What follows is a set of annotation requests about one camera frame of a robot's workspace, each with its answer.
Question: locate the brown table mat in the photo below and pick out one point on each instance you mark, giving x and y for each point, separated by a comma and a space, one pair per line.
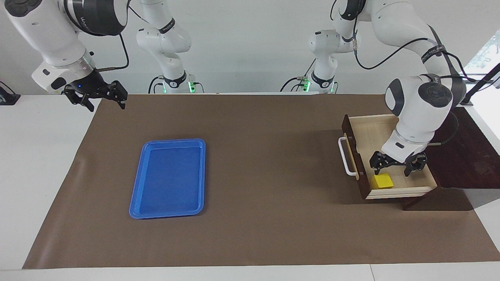
254, 218

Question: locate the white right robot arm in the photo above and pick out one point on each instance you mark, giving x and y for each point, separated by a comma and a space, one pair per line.
50, 35

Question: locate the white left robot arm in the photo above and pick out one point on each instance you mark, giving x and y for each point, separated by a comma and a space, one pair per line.
418, 101

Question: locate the dark brown wooden cabinet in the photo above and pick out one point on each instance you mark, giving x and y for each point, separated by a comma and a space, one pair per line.
468, 156

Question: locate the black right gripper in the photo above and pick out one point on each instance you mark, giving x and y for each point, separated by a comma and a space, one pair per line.
90, 84

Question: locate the light wood drawer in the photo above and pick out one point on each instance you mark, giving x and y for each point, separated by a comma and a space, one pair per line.
375, 136

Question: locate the black camera stand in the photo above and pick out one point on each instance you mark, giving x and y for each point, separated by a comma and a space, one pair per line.
478, 88

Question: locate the blue plastic tray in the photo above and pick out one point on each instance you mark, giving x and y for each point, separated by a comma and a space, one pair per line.
168, 183

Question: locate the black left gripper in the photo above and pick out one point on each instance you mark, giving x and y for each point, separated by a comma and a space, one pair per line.
400, 160

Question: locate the yellow cube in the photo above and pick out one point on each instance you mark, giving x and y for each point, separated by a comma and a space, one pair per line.
382, 182

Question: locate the black clamp base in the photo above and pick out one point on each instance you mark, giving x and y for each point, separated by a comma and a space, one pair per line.
7, 97

